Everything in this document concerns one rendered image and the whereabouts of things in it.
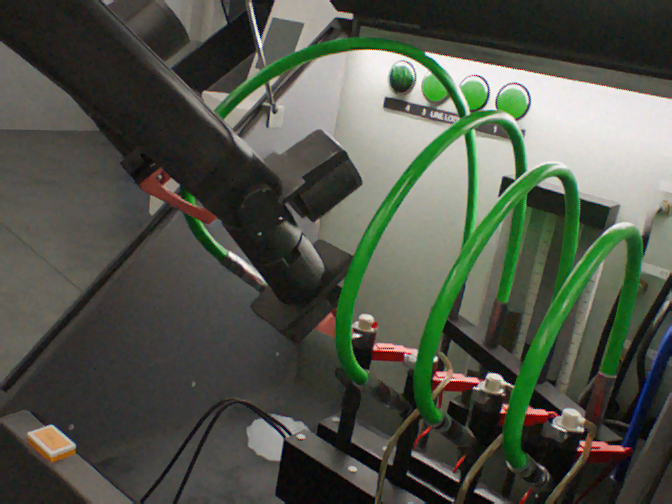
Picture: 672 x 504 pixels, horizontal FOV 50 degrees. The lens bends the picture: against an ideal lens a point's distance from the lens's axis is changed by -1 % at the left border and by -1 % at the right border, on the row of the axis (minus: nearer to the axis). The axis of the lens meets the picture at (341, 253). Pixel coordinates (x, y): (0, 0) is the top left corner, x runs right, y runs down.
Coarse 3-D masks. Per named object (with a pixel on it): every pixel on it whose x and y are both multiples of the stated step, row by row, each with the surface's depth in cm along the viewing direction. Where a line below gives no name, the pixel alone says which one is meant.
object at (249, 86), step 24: (312, 48) 73; (336, 48) 74; (360, 48) 75; (384, 48) 77; (408, 48) 78; (264, 72) 72; (432, 72) 81; (240, 96) 71; (456, 96) 83; (192, 216) 73
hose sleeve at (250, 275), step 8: (232, 256) 77; (224, 264) 77; (232, 264) 77; (240, 264) 78; (248, 264) 79; (232, 272) 78; (240, 272) 78; (248, 272) 78; (256, 272) 79; (248, 280) 79; (256, 280) 79; (264, 280) 80; (256, 288) 80; (264, 288) 80
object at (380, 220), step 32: (448, 128) 64; (512, 128) 72; (416, 160) 62; (384, 224) 60; (512, 224) 82; (512, 256) 83; (352, 288) 59; (352, 320) 61; (352, 352) 62; (384, 384) 69
